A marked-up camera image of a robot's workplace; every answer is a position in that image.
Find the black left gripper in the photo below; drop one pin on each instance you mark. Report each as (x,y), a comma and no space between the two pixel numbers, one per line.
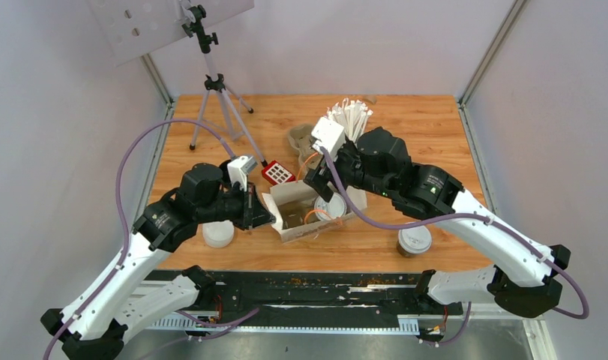
(254,214)

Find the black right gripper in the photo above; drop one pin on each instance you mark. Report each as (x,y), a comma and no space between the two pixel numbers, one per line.
(319,183)

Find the white cup lid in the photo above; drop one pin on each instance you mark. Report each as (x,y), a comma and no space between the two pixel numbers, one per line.
(328,211)

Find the single brown pulp cup carrier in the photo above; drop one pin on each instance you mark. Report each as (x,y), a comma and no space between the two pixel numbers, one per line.
(293,214)

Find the paper bag with orange handles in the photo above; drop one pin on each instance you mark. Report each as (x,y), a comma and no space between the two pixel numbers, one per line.
(298,191)

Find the lidded coffee cup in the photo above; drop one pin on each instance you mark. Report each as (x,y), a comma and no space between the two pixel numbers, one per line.
(414,241)

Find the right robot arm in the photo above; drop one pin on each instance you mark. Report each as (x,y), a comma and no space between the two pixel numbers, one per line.
(522,278)

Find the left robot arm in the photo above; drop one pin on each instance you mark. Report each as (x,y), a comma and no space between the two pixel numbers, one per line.
(99,323)

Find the red white block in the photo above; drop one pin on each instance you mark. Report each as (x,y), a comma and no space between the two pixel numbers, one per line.
(276,174)

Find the bundle of white wrapped straws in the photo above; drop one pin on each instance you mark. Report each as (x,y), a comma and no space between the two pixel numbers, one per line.
(352,115)

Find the silver tripod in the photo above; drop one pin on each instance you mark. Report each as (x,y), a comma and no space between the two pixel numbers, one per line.
(215,83)

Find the grey perforated board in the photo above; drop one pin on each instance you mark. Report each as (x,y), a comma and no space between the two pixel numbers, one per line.
(134,28)

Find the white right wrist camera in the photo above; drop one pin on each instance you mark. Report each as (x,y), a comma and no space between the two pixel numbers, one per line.
(329,135)

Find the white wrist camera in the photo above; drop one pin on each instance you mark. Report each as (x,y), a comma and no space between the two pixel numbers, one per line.
(329,135)
(239,169)

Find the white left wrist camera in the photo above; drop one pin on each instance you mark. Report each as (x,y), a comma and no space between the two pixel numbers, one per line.
(239,169)

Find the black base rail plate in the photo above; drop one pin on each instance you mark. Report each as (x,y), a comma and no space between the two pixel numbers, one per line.
(319,300)

